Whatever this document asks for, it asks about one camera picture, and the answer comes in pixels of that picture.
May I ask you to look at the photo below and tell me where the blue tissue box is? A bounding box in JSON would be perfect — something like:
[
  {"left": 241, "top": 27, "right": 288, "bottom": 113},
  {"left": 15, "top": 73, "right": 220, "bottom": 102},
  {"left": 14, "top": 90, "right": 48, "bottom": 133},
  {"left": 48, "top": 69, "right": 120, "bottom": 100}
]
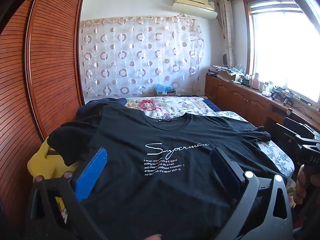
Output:
[{"left": 154, "top": 84, "right": 174, "bottom": 93}]

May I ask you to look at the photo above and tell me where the wall air conditioner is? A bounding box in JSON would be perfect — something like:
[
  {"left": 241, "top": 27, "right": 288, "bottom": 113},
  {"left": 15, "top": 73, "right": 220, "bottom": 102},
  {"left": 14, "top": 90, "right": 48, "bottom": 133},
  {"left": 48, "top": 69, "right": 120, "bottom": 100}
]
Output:
[{"left": 172, "top": 0, "right": 218, "bottom": 18}]

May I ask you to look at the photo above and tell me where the wooden-framed window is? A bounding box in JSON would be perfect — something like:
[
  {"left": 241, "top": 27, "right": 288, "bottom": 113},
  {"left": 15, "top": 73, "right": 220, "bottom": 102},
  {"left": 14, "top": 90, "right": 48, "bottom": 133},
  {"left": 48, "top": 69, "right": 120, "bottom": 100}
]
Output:
[{"left": 244, "top": 0, "right": 320, "bottom": 105}]

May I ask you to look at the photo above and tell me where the floral blanket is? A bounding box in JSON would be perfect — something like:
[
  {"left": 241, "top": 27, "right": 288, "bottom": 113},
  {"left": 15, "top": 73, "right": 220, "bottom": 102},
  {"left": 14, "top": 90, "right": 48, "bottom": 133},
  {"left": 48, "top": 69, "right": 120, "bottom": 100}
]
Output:
[{"left": 124, "top": 95, "right": 223, "bottom": 120}]

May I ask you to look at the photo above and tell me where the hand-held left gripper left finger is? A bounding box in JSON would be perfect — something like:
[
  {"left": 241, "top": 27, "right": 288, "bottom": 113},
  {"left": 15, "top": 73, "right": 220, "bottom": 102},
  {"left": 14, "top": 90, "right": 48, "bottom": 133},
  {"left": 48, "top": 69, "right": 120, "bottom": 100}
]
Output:
[{"left": 26, "top": 147, "right": 108, "bottom": 240}]

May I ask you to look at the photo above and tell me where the navy blue cloth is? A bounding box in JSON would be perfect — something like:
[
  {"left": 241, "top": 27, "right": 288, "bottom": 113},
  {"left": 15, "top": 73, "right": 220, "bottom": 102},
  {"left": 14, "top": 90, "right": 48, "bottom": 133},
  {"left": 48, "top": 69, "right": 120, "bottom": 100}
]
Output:
[{"left": 76, "top": 97, "right": 128, "bottom": 120}]

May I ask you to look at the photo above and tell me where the yellow plush toy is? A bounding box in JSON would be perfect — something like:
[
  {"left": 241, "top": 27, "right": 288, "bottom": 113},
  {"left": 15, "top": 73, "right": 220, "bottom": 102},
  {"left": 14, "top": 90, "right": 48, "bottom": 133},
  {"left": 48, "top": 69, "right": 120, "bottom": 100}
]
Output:
[{"left": 27, "top": 136, "right": 78, "bottom": 223}]

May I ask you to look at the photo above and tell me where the long wooden cabinet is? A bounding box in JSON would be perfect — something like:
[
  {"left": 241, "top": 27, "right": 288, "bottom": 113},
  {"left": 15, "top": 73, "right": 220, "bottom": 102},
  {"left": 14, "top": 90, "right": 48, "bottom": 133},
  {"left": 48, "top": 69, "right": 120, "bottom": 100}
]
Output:
[{"left": 205, "top": 74, "right": 320, "bottom": 140}]

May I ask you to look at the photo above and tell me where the person's right hand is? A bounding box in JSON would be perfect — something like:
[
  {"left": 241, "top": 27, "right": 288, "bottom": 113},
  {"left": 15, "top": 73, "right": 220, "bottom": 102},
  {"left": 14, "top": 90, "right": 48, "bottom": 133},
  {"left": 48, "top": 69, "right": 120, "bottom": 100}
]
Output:
[{"left": 295, "top": 165, "right": 312, "bottom": 207}]

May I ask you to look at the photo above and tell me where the black handheld tool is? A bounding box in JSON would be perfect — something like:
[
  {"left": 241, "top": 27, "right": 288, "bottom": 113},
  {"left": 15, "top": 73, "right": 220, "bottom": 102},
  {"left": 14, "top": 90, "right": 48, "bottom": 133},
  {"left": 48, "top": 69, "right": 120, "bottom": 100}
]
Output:
[
  {"left": 282, "top": 92, "right": 294, "bottom": 105},
  {"left": 271, "top": 86, "right": 283, "bottom": 99}
]

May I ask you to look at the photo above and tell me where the white plastic container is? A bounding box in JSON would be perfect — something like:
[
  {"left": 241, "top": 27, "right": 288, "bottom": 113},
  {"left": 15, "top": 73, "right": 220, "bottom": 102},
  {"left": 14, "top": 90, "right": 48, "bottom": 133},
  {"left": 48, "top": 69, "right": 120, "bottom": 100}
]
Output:
[{"left": 261, "top": 81, "right": 272, "bottom": 97}]

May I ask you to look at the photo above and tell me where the black chair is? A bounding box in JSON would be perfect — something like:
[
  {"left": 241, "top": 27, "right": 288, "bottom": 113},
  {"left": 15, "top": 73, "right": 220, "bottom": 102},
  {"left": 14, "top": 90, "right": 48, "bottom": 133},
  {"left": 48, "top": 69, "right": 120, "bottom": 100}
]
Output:
[{"left": 274, "top": 117, "right": 307, "bottom": 157}]

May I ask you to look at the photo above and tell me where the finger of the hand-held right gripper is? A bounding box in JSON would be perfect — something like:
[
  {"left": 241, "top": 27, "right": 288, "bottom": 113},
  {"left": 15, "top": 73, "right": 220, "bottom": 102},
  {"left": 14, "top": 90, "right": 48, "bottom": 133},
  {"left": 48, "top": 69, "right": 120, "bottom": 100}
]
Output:
[
  {"left": 303, "top": 124, "right": 320, "bottom": 137},
  {"left": 296, "top": 135, "right": 320, "bottom": 147}
]

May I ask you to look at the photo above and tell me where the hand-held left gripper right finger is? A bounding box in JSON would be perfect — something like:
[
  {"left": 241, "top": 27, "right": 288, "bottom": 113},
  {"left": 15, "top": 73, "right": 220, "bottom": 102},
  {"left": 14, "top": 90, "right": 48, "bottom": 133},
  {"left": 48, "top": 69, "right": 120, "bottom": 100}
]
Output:
[{"left": 211, "top": 147, "right": 295, "bottom": 240}]

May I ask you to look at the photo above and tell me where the black t-shirt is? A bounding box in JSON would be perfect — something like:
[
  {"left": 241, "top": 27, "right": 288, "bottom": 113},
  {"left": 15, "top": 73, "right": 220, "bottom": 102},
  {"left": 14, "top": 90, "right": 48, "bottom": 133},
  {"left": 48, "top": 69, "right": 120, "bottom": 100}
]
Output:
[{"left": 47, "top": 104, "right": 288, "bottom": 240}]

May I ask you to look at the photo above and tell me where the blue floral bed sheet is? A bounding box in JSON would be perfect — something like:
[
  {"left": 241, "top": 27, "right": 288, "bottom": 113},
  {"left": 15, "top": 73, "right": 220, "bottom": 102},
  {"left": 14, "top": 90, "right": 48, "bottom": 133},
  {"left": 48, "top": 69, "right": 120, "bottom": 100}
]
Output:
[{"left": 206, "top": 110, "right": 296, "bottom": 205}]

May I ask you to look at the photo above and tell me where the pile of papers and packets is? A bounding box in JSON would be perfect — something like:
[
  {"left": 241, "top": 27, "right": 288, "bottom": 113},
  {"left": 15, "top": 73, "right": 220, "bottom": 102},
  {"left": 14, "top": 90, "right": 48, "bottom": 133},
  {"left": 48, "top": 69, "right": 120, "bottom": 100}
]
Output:
[{"left": 209, "top": 64, "right": 244, "bottom": 82}]

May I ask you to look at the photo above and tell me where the white window curtain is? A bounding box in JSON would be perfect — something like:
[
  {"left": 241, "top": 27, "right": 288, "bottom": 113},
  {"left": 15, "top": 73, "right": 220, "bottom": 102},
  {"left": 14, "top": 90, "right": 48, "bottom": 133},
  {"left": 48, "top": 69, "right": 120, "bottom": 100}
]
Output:
[{"left": 219, "top": 0, "right": 237, "bottom": 68}]

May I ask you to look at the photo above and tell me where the circle-patterned sheer curtain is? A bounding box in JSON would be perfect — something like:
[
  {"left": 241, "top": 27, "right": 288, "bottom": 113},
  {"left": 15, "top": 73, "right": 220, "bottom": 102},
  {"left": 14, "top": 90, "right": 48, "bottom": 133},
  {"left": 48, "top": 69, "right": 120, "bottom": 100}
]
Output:
[{"left": 79, "top": 15, "right": 204, "bottom": 99}]

